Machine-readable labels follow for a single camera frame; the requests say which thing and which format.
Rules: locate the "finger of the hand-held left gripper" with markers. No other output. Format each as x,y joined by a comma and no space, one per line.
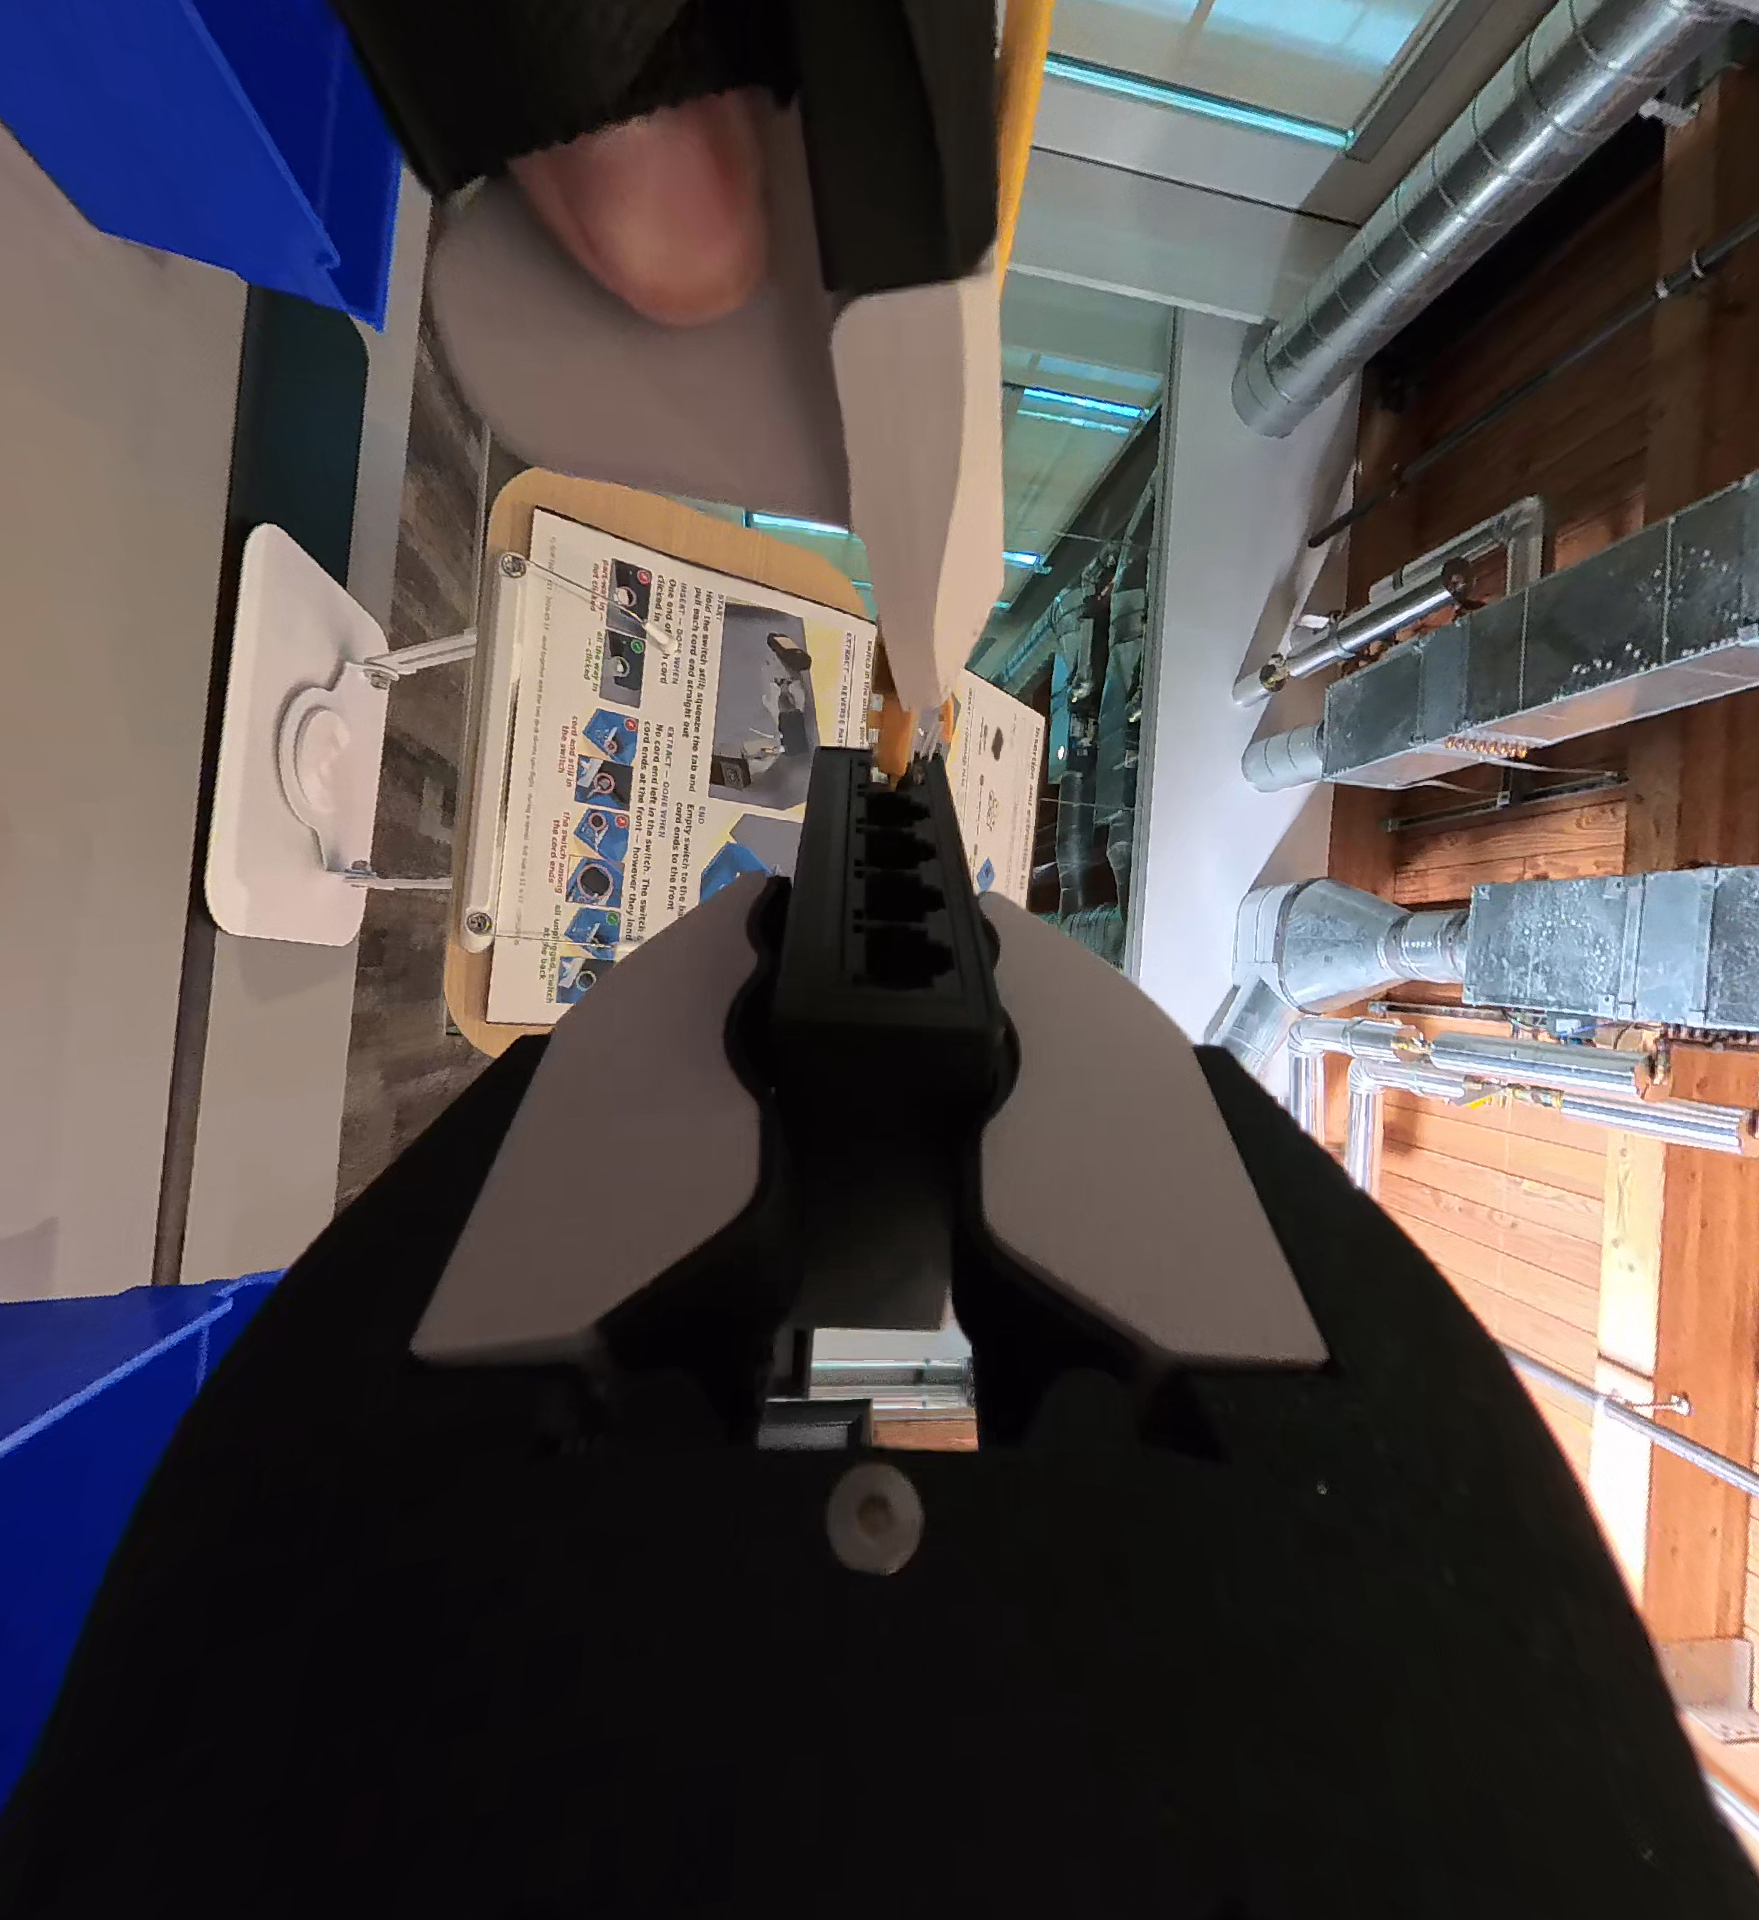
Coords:
924,451

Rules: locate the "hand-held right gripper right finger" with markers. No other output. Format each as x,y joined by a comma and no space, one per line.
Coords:
1165,1200

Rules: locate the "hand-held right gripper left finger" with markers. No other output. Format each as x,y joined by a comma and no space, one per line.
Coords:
565,1200

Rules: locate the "black network switch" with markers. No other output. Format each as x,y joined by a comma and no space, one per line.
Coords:
875,1139

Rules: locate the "blue plastic bin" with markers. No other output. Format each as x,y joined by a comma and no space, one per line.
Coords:
42,1531
160,121

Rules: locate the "person's left hand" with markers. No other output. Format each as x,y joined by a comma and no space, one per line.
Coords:
640,211

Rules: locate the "printed instruction poster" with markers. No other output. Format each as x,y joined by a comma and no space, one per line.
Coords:
670,721

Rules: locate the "white stand base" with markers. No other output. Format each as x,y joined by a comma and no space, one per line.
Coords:
281,750

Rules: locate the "silver ventilation duct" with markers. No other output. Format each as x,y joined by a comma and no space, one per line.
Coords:
1451,196

